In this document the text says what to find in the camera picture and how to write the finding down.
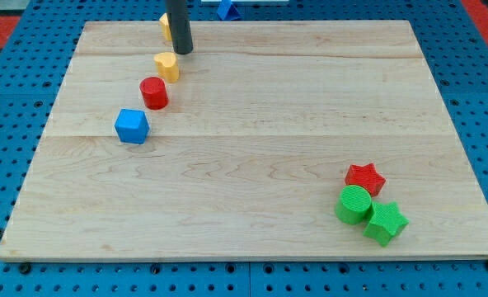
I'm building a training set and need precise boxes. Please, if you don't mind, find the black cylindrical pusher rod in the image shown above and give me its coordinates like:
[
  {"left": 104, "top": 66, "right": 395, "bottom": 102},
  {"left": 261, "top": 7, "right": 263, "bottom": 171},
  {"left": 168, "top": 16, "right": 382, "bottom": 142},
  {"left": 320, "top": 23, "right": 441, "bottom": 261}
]
[{"left": 165, "top": 0, "right": 194, "bottom": 54}]

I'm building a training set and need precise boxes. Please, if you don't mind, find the yellow hexagon block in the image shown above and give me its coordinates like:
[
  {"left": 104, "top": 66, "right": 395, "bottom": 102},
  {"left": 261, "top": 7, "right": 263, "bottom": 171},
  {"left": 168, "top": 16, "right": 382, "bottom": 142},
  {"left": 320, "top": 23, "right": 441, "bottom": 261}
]
[{"left": 158, "top": 13, "right": 172, "bottom": 41}]

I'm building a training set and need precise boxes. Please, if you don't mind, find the yellow heart block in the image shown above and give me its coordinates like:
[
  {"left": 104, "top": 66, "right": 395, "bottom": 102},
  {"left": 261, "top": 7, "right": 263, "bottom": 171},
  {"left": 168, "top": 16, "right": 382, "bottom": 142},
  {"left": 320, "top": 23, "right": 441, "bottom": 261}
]
[{"left": 153, "top": 52, "right": 180, "bottom": 83}]

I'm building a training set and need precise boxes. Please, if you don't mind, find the blue triangle block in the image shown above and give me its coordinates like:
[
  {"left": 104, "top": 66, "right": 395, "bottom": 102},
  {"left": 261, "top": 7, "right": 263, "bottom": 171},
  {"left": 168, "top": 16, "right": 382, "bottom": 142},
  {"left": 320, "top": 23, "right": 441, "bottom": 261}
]
[{"left": 217, "top": 0, "right": 242, "bottom": 21}]

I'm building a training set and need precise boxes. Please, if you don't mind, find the red cylinder block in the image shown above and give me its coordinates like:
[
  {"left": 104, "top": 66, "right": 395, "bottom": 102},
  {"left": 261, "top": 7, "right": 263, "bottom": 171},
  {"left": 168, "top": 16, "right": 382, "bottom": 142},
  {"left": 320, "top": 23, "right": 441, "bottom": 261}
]
[{"left": 139, "top": 77, "right": 168, "bottom": 110}]

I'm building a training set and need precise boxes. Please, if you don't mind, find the blue cube block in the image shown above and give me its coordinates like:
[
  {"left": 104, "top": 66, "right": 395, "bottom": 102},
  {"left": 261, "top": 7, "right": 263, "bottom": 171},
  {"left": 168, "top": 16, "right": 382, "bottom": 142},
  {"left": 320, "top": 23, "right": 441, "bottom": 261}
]
[{"left": 115, "top": 109, "right": 149, "bottom": 144}]

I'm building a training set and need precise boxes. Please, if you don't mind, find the wooden board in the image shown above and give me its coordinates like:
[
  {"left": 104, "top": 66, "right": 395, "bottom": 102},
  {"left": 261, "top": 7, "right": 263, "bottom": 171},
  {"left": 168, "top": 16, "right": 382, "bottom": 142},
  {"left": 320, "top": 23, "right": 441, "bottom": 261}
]
[{"left": 0, "top": 20, "right": 488, "bottom": 262}]

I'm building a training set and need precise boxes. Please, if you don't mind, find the red star block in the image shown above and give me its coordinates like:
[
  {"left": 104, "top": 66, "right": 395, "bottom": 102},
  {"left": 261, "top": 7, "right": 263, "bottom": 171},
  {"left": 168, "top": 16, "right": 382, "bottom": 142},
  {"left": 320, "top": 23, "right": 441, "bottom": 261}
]
[{"left": 345, "top": 163, "right": 387, "bottom": 197}]

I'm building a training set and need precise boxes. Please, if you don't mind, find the green cylinder block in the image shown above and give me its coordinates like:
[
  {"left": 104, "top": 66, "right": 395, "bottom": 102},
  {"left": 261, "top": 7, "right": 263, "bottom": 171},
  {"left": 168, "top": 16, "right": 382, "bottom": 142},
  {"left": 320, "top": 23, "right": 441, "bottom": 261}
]
[{"left": 335, "top": 185, "right": 372, "bottom": 224}]

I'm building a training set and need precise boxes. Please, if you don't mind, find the green star block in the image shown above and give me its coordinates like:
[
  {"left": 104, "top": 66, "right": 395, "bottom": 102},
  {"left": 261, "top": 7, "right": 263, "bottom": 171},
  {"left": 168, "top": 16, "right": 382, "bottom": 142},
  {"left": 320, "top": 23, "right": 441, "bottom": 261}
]
[{"left": 363, "top": 202, "right": 410, "bottom": 247}]

